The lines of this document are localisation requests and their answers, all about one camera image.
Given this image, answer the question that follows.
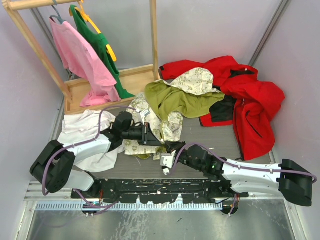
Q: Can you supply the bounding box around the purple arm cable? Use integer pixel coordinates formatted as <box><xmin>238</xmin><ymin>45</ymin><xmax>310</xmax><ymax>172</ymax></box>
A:
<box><xmin>167</xmin><ymin>142</ymin><xmax>318</xmax><ymax>183</ymax></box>
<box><xmin>41</xmin><ymin>106</ymin><xmax>141</xmax><ymax>197</ymax></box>

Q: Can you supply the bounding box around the pink t-shirt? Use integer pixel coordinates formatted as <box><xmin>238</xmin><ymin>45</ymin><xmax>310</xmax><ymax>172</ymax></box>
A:
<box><xmin>49</xmin><ymin>18</ymin><xmax>121</xmax><ymax>107</ymax></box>

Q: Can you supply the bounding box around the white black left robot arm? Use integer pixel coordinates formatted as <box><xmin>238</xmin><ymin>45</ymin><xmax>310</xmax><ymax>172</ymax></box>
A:
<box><xmin>29</xmin><ymin>111</ymin><xmax>164</xmax><ymax>198</ymax></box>

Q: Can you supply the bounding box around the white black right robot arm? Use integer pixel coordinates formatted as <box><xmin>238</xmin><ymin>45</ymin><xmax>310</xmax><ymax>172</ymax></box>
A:
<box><xmin>160</xmin><ymin>141</ymin><xmax>317</xmax><ymax>207</ymax></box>

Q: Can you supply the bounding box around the olive green jacket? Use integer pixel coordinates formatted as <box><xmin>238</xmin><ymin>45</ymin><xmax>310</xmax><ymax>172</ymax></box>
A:
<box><xmin>127</xmin><ymin>67</ymin><xmax>225</xmax><ymax>143</ymax></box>

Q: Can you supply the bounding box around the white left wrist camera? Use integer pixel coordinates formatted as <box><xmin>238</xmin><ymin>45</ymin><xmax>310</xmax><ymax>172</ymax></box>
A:
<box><xmin>140</xmin><ymin>109</ymin><xmax>151</xmax><ymax>118</ymax></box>

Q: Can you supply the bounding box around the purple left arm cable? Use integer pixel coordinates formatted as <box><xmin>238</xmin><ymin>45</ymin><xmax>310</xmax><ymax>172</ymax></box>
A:
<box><xmin>41</xmin><ymin>106</ymin><xmax>141</xmax><ymax>197</ymax></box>

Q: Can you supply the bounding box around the red jacket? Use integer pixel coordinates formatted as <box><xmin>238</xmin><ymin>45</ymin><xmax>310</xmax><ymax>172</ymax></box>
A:
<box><xmin>159</xmin><ymin>55</ymin><xmax>285</xmax><ymax>161</ymax></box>

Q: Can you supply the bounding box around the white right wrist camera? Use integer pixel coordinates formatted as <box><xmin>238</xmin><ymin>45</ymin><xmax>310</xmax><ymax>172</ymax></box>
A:
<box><xmin>160</xmin><ymin>150</ymin><xmax>177</xmax><ymax>176</ymax></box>

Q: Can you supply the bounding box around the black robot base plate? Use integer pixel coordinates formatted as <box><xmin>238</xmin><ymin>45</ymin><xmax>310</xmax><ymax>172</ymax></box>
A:
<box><xmin>80</xmin><ymin>178</ymin><xmax>236</xmax><ymax>204</ymax></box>

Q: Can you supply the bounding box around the green t-shirt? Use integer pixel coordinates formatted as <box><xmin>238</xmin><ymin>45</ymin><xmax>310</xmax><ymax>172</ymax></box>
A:
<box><xmin>69</xmin><ymin>5</ymin><xmax>134</xmax><ymax>99</ymax></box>

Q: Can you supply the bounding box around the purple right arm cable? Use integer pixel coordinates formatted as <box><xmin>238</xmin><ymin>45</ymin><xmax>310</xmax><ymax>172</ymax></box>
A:
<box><xmin>167</xmin><ymin>142</ymin><xmax>318</xmax><ymax>183</ymax></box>

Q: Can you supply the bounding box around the white cloth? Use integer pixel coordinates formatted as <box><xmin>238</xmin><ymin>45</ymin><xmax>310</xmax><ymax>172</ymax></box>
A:
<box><xmin>58</xmin><ymin>110</ymin><xmax>125</xmax><ymax>173</ymax></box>

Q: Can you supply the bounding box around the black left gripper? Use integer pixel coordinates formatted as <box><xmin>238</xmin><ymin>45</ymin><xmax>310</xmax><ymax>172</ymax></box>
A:
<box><xmin>121</xmin><ymin>122</ymin><xmax>162</xmax><ymax>147</ymax></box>

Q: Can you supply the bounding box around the yellow clothes hanger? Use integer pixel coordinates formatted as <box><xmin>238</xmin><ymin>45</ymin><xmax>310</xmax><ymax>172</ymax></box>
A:
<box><xmin>77</xmin><ymin>0</ymin><xmax>117</xmax><ymax>62</ymax></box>

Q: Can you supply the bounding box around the wooden clothes rack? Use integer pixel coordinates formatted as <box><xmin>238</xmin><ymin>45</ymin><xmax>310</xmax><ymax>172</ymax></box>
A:
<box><xmin>2</xmin><ymin>0</ymin><xmax>160</xmax><ymax>115</ymax></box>

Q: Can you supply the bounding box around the slotted cable duct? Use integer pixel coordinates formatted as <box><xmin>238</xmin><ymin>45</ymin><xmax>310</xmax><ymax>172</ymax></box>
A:
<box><xmin>35</xmin><ymin>201</ymin><xmax>223</xmax><ymax>211</ymax></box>

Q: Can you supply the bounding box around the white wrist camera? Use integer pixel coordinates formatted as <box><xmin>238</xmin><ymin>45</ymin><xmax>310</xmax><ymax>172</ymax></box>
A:
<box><xmin>160</xmin><ymin>150</ymin><xmax>177</xmax><ymax>176</ymax></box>
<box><xmin>140</xmin><ymin>109</ymin><xmax>151</xmax><ymax>118</ymax></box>

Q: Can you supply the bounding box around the grey clothes hanger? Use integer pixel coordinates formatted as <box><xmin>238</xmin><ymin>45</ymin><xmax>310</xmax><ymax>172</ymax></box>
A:
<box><xmin>49</xmin><ymin>0</ymin><xmax>65</xmax><ymax>25</ymax></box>

